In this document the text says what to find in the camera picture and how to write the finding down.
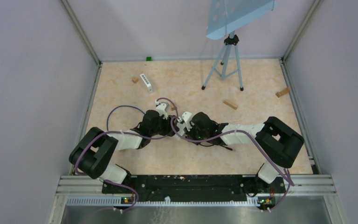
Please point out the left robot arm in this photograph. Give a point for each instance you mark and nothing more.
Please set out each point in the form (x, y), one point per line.
(92, 155)

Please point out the white TP-Link switch box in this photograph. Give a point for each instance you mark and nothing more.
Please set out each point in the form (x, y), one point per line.
(180, 128)

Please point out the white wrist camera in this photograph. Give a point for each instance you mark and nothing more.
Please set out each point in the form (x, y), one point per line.
(185, 120)
(162, 109)

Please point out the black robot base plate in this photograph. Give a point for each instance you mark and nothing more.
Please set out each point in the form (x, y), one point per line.
(195, 188)

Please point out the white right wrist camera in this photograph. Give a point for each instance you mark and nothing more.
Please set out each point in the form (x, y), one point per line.
(185, 120)

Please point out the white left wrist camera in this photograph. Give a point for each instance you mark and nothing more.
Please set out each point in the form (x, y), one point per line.
(162, 109)

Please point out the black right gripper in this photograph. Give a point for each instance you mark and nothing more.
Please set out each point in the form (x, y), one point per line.
(190, 132)

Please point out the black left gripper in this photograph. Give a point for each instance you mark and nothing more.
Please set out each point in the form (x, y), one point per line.
(168, 131)

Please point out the flat wooden plank block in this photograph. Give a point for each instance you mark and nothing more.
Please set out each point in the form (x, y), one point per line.
(230, 103)

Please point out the light blue tripod stand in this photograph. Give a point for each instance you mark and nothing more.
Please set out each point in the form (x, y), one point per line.
(225, 17)

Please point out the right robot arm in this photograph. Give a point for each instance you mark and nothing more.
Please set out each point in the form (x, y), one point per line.
(277, 142)

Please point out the long white network switch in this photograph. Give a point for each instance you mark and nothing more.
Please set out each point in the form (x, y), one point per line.
(147, 83)

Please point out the curved wooden block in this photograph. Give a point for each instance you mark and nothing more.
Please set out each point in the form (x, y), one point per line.
(283, 92)

